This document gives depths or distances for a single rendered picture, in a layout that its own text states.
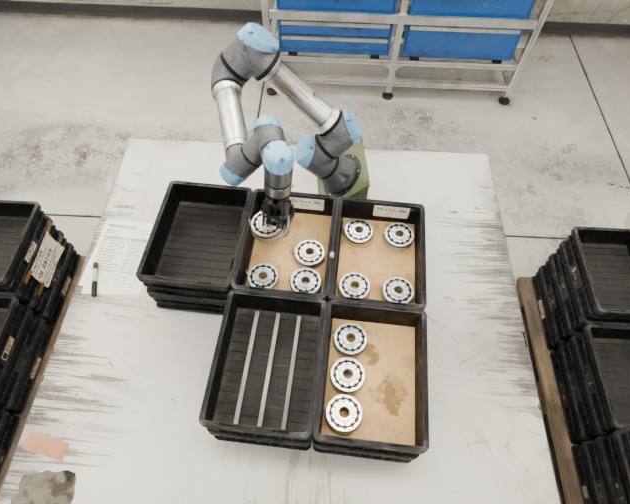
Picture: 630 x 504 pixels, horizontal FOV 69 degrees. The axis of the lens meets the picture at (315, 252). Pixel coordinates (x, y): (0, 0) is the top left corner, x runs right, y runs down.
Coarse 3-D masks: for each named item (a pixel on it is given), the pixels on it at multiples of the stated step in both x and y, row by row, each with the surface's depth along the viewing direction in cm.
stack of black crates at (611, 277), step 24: (576, 240) 190; (600, 240) 199; (624, 240) 199; (552, 264) 209; (576, 264) 191; (600, 264) 196; (624, 264) 196; (552, 288) 210; (576, 288) 190; (600, 288) 190; (624, 288) 190; (552, 312) 208; (576, 312) 190; (600, 312) 174; (624, 312) 173; (552, 336) 208
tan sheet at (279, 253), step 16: (304, 224) 164; (320, 224) 164; (256, 240) 160; (288, 240) 160; (304, 240) 160; (320, 240) 160; (256, 256) 157; (272, 256) 157; (288, 256) 157; (288, 272) 153; (320, 272) 154; (288, 288) 150
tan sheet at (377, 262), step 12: (384, 228) 163; (372, 240) 161; (348, 252) 158; (360, 252) 158; (372, 252) 158; (384, 252) 158; (396, 252) 158; (408, 252) 158; (348, 264) 155; (360, 264) 155; (372, 264) 155; (384, 264) 155; (396, 264) 156; (408, 264) 156; (372, 276) 153; (384, 276) 153; (396, 276) 153; (408, 276) 153; (336, 288) 150; (372, 288) 151
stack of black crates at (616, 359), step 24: (576, 336) 190; (600, 336) 188; (624, 336) 187; (552, 360) 207; (576, 360) 187; (600, 360) 185; (624, 360) 185; (576, 384) 187; (600, 384) 171; (624, 384) 180; (576, 408) 186; (600, 408) 171; (624, 408) 175; (576, 432) 187; (600, 432) 170
